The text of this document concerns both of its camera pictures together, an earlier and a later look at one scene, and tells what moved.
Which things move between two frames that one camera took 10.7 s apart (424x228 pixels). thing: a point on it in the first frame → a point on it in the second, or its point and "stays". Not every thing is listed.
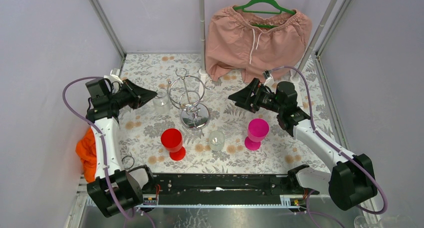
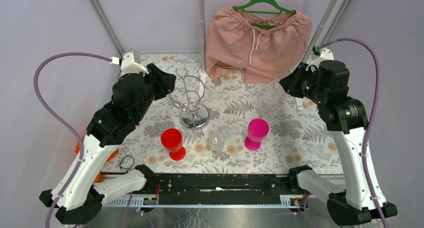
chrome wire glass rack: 186,93 stays
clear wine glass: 216,140 stays
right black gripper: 244,98 → 290,82
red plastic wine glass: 171,140 stays
